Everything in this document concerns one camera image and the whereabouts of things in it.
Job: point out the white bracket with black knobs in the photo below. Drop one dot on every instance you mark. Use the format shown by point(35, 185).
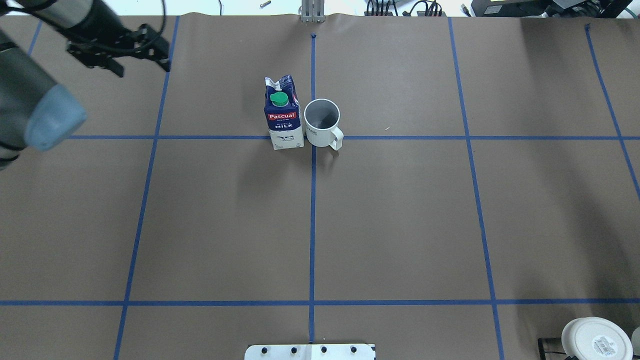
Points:
point(331, 351)

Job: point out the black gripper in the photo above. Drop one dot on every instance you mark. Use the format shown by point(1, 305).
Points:
point(101, 44)

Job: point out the white plate with barcode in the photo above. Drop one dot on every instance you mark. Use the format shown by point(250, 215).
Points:
point(596, 338)

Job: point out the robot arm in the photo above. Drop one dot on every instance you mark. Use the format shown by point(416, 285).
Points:
point(36, 110)

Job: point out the blue white milk carton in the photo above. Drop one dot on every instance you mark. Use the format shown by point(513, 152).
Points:
point(282, 113)

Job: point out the black stand under plate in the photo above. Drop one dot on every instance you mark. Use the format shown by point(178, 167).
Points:
point(552, 349)

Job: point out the metal clamp post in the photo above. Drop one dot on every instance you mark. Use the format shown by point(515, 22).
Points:
point(312, 11)

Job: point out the white ribbed mug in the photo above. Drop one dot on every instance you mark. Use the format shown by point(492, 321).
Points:
point(322, 117)

